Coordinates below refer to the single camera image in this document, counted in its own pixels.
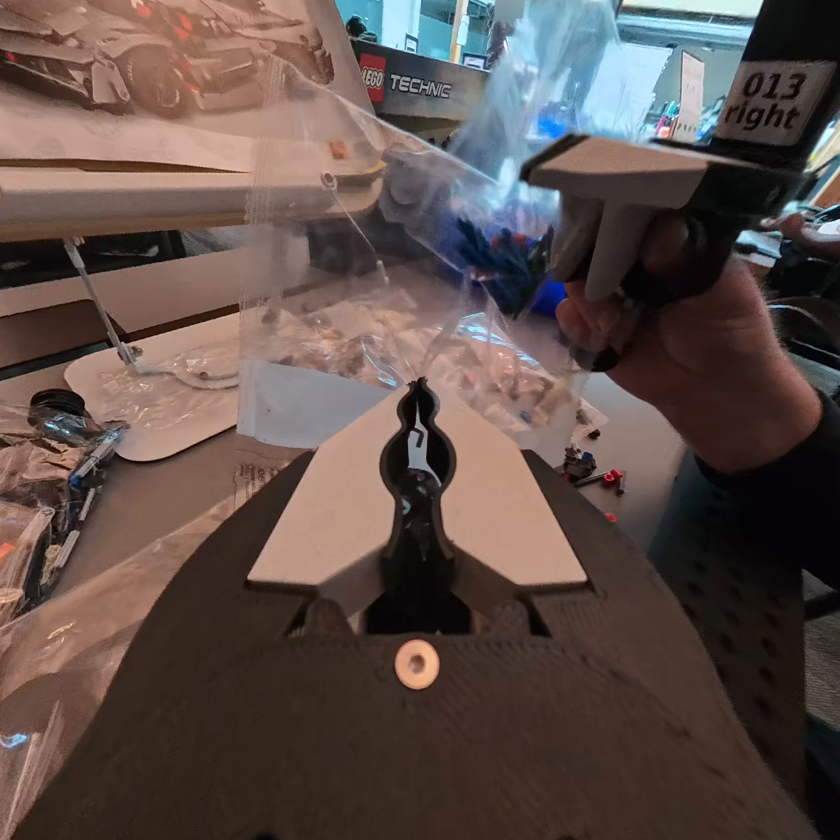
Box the pile of lego part bags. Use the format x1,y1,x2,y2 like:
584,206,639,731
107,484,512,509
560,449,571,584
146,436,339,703
0,390,316,828

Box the person's right hand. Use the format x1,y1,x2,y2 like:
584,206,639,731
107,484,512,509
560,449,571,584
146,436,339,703
556,239,824,475

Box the wooden book stand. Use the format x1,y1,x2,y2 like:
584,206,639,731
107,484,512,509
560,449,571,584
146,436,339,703
0,154,388,463

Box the wide clear lego bag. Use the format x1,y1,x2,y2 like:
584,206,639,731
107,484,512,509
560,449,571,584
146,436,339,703
236,62,595,460

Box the black perforated office chair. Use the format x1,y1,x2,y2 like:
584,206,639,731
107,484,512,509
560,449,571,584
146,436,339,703
646,367,840,821

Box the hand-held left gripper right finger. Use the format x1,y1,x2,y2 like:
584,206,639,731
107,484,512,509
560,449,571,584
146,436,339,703
423,381,588,632

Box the scattered loose lego pieces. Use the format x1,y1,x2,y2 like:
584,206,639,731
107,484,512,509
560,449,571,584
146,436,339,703
561,410,631,522

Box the black rubber tyre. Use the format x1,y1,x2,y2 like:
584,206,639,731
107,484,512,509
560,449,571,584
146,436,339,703
29,388,89,421

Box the grey car instruction booklet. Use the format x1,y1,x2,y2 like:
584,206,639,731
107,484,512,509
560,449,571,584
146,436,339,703
0,0,388,175

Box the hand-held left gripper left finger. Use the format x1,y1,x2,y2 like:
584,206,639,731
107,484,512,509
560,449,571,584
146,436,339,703
247,381,421,632

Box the black lego set box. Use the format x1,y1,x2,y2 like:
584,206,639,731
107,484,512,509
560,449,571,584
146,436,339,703
351,36,493,142

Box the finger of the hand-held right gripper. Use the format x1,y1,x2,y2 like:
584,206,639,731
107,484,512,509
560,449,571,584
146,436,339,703
520,133,746,175
525,156,716,303

